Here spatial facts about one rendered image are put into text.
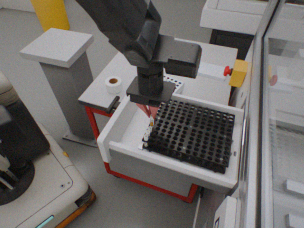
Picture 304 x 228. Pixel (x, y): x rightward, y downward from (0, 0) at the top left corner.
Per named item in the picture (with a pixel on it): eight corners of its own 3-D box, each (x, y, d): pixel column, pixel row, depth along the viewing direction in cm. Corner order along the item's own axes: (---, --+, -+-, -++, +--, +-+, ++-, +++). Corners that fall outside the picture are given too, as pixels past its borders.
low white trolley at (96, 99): (106, 179, 142) (77, 99, 85) (140, 116, 181) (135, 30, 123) (190, 210, 129) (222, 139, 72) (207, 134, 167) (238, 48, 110)
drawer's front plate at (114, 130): (103, 162, 60) (96, 140, 51) (140, 97, 78) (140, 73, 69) (108, 163, 59) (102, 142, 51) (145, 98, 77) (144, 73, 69)
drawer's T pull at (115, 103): (105, 114, 61) (105, 111, 60) (116, 97, 66) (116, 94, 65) (116, 117, 60) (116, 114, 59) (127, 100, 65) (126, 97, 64)
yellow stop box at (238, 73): (226, 85, 79) (231, 69, 73) (228, 74, 83) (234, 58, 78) (240, 88, 78) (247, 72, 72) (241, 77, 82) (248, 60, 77)
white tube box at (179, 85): (148, 89, 89) (148, 82, 86) (159, 78, 94) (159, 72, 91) (173, 100, 85) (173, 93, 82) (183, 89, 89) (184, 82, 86)
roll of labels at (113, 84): (124, 83, 91) (123, 76, 88) (120, 94, 87) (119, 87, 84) (108, 82, 92) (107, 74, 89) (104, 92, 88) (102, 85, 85)
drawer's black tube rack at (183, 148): (142, 152, 60) (141, 140, 55) (161, 110, 70) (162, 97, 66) (221, 178, 55) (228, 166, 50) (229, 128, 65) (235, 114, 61)
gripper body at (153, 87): (168, 107, 46) (169, 80, 40) (125, 98, 48) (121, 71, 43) (176, 89, 50) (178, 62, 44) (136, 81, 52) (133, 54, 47)
